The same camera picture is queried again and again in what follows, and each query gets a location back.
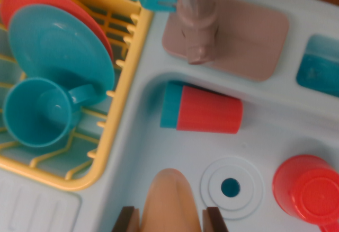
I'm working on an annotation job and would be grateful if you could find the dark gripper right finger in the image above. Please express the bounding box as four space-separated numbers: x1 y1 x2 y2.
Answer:
202 207 229 232

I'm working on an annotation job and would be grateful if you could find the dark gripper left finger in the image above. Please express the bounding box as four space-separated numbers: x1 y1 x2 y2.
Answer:
111 206 140 232

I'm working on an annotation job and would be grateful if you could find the beige detergent bottle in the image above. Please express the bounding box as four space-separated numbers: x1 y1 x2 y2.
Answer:
139 167 203 232

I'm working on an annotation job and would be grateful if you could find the light blue toy sink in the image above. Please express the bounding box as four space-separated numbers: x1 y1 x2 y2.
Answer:
0 0 339 232

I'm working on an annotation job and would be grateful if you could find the red plastic mug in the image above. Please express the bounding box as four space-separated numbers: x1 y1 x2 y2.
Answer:
272 154 339 232

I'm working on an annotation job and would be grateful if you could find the red plastic tumbler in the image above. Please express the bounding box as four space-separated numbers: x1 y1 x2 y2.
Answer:
176 85 244 135

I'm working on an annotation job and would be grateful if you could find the teal plastic tumbler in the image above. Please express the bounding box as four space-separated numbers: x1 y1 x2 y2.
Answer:
159 81 183 129

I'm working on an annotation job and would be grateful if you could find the yellow dish rack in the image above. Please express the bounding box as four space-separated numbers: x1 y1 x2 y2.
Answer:
0 0 154 192

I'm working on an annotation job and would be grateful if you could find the teal plastic mug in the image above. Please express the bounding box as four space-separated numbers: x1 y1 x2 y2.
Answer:
2 77 97 148

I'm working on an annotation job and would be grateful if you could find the teal dish brush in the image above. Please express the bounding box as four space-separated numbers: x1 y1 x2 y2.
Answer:
296 34 339 96

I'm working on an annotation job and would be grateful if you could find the teal plastic plate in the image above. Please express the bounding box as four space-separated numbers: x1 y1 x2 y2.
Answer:
7 4 116 105

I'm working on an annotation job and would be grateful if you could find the grey toy faucet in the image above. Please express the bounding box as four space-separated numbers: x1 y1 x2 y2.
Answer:
162 0 289 82

